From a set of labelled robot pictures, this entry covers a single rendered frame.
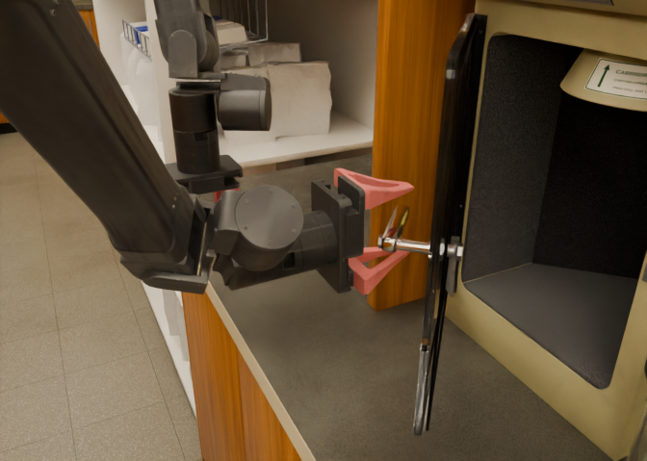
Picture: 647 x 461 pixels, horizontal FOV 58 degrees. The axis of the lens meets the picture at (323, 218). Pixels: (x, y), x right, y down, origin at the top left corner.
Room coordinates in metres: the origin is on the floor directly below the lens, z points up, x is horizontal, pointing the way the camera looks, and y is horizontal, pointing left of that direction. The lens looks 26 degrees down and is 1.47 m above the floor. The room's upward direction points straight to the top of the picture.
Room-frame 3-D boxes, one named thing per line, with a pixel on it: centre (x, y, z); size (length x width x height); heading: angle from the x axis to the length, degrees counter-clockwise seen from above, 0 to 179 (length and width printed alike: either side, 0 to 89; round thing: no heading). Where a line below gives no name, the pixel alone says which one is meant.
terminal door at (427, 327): (0.60, -0.14, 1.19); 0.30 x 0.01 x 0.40; 164
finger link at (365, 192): (0.55, -0.05, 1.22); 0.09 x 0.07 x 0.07; 115
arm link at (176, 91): (0.74, 0.16, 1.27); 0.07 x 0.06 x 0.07; 86
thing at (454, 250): (0.49, -0.12, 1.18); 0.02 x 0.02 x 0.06; 74
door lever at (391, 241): (0.54, -0.09, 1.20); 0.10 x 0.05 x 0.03; 164
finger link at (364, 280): (0.55, -0.05, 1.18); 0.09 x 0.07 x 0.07; 115
